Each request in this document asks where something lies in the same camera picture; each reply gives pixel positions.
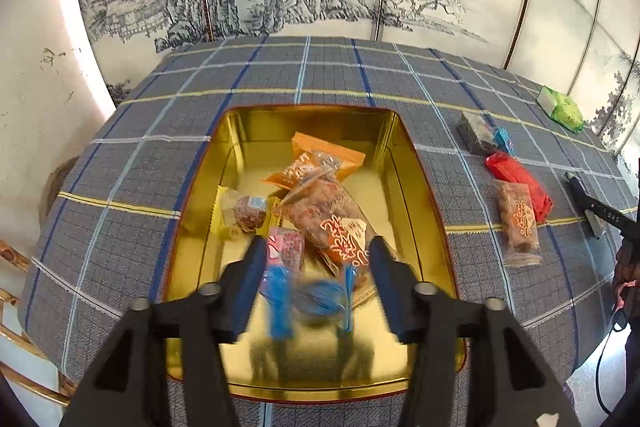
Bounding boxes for pink snack packet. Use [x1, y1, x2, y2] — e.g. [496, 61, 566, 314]
[265, 227, 306, 273]

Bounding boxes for light blue small snack packet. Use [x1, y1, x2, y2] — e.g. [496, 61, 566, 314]
[492, 127, 516, 155]

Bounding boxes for grey plaid tablecloth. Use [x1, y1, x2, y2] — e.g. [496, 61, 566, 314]
[17, 36, 640, 427]

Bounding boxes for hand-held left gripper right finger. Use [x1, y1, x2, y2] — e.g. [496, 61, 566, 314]
[367, 234, 583, 427]

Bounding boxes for clear pastry packet orange print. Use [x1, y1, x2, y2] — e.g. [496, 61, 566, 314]
[492, 179, 543, 268]

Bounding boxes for brown round woven object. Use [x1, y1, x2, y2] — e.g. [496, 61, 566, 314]
[40, 156, 76, 220]

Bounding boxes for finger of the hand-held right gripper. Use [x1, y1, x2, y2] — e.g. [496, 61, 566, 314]
[564, 171, 608, 239]

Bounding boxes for red snack packet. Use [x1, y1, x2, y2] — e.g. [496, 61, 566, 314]
[484, 151, 553, 224]

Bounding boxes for wooden chair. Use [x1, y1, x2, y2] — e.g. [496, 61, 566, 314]
[0, 239, 76, 408]

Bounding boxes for green snack packet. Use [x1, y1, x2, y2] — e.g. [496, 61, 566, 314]
[536, 86, 585, 135]

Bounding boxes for blue dark candy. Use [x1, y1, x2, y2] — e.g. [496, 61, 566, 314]
[260, 264, 357, 340]

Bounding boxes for black cable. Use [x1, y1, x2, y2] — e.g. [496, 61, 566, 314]
[595, 307, 632, 410]

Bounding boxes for clear packet dark cake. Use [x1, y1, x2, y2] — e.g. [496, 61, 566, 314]
[457, 112, 498, 156]

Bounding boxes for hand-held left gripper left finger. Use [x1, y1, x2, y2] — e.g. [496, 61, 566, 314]
[60, 237, 268, 427]

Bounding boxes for orange snack packet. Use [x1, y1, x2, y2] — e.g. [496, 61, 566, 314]
[263, 132, 367, 188]

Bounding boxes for clear peanut snack packet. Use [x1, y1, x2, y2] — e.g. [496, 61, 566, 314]
[277, 169, 398, 280]

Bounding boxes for yellow candy packet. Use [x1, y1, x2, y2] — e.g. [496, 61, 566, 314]
[215, 187, 283, 240]

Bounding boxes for person's dark clothing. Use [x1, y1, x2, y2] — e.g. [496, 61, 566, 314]
[614, 237, 640, 427]

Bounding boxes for red tin box gold inside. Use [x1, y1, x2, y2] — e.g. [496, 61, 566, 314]
[160, 104, 471, 400]

